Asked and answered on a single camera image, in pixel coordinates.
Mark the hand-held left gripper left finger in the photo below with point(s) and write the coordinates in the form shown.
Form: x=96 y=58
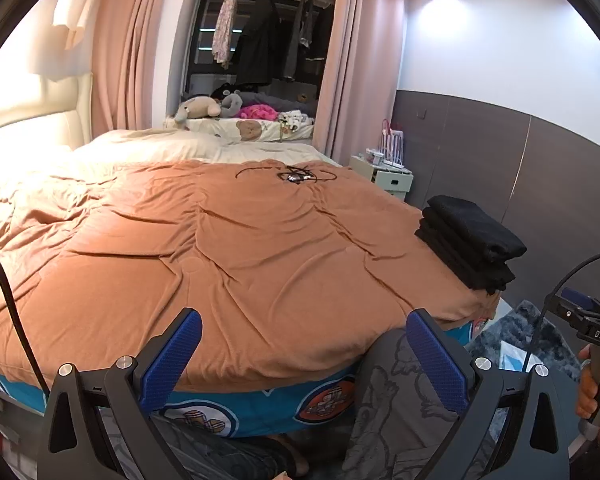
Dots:
x=172 y=360

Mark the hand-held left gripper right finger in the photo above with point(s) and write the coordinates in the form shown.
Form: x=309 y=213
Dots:
x=437 y=360

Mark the person's right hand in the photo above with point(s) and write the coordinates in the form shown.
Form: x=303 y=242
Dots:
x=585 y=395

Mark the person's grey printed trousers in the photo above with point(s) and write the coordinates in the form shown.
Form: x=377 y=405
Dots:
x=390 y=410

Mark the blue shaggy rug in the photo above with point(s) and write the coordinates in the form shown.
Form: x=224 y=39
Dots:
x=520 y=320

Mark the teal printed bed sheet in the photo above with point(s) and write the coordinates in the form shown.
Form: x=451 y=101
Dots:
x=260 y=407

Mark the orange blanket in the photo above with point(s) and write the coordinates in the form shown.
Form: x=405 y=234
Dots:
x=230 y=260

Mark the stack of folded black clothes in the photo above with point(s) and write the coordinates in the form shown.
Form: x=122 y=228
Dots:
x=470 y=240

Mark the person's foot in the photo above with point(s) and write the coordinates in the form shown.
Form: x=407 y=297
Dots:
x=292 y=460

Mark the white drawer cabinet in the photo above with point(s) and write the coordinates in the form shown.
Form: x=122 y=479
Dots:
x=395 y=182

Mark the cream bear print duvet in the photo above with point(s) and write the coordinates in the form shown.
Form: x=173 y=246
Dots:
x=155 y=145

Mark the beige plush toy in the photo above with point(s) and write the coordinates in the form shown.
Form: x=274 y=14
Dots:
x=195 y=107

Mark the grey plush toy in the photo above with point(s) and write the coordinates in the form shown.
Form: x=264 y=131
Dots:
x=232 y=105

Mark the pink cloth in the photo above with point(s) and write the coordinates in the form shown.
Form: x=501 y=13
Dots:
x=260 y=111

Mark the white spotted cloth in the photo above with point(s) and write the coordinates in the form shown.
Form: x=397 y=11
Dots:
x=295 y=119

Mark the cream padded headboard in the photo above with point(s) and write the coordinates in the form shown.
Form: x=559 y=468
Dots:
x=35 y=110

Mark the pink curtain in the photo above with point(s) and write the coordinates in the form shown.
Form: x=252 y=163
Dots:
x=140 y=45
x=360 y=60

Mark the black hanging coat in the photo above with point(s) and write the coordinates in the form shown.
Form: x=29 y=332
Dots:
x=257 y=40

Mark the floral hanging garment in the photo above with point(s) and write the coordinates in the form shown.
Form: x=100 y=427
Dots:
x=224 y=30

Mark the grey hanging garments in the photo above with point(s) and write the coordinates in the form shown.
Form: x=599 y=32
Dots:
x=300 y=35

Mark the white hanging cloth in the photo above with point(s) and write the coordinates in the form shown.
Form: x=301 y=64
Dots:
x=75 y=5

